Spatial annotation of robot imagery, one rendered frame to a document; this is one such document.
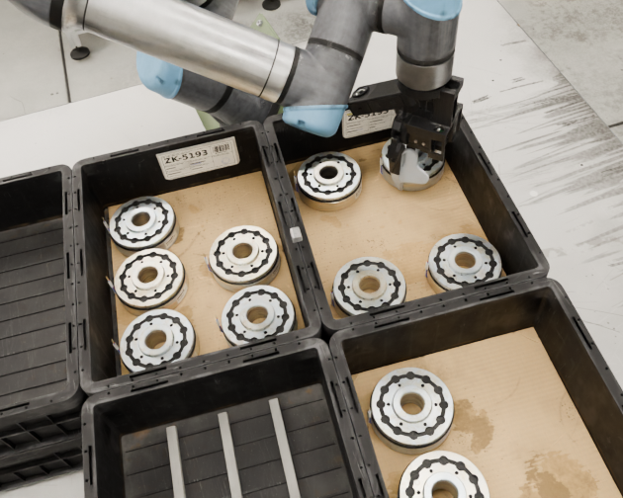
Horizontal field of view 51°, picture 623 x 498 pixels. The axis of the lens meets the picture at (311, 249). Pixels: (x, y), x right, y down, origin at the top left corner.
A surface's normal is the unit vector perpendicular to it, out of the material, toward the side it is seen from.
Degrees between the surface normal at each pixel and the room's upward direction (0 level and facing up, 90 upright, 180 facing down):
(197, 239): 0
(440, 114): 90
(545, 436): 0
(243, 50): 46
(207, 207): 0
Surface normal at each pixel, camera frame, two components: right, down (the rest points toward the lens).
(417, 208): -0.07, -0.58
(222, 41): 0.24, 0.11
